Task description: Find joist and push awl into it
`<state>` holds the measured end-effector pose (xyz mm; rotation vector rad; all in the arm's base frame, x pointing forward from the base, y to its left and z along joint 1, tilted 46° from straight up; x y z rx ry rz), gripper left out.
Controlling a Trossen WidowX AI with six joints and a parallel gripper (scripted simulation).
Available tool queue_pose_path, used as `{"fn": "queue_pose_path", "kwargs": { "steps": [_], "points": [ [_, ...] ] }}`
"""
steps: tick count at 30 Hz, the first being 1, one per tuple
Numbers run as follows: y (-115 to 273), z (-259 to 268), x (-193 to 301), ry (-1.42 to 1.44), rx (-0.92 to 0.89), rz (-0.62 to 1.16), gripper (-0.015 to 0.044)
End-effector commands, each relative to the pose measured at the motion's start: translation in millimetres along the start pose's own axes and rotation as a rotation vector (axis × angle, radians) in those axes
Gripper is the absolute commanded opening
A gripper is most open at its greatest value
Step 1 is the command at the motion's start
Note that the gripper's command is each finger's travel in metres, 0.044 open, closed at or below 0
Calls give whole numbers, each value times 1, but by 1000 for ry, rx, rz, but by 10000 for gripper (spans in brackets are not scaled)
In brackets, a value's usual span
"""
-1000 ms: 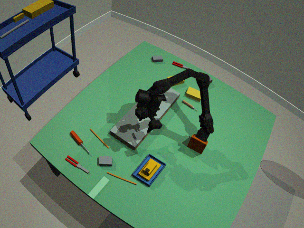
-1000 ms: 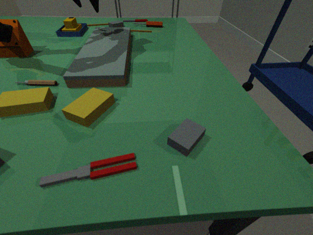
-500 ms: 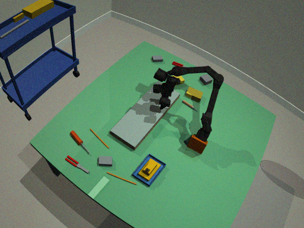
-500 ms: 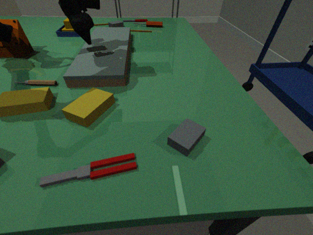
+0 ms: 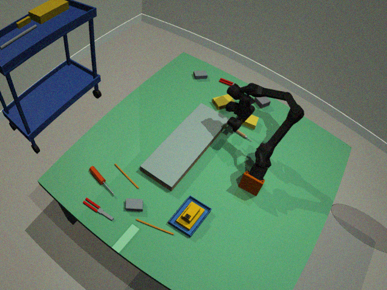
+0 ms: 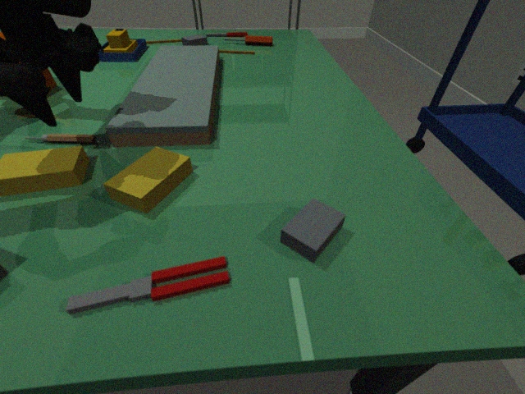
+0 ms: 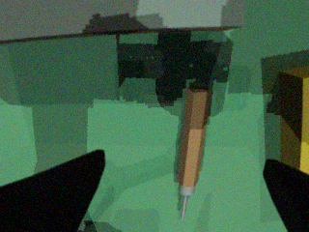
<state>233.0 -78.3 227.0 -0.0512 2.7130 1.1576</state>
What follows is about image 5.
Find red-handled pliers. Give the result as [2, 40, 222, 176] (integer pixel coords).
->
[219, 78, 234, 86]
[83, 198, 114, 220]

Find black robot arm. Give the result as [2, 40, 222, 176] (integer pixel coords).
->
[225, 83, 304, 181]

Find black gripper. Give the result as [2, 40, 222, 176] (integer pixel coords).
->
[227, 105, 255, 132]

